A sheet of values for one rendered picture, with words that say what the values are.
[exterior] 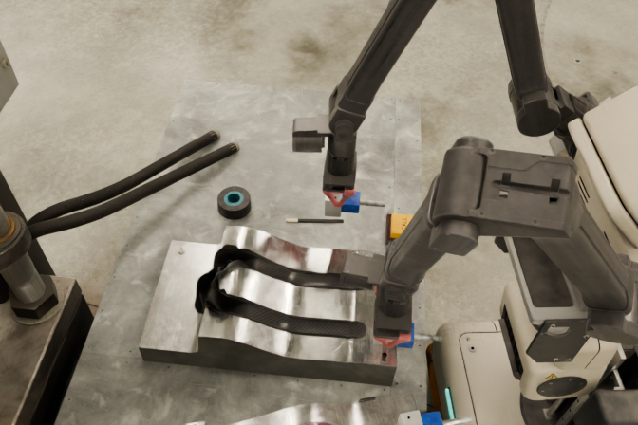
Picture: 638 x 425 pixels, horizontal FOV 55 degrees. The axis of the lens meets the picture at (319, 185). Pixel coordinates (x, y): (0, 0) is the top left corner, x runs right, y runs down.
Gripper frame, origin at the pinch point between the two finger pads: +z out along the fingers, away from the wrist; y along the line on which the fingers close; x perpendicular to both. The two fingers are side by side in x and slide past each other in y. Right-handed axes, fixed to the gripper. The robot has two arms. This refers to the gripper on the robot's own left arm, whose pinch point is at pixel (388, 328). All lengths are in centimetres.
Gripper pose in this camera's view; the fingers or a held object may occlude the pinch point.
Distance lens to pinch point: 122.5
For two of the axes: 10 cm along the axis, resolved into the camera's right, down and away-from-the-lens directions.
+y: -1.0, 7.5, -6.6
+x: 10.0, 0.8, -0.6
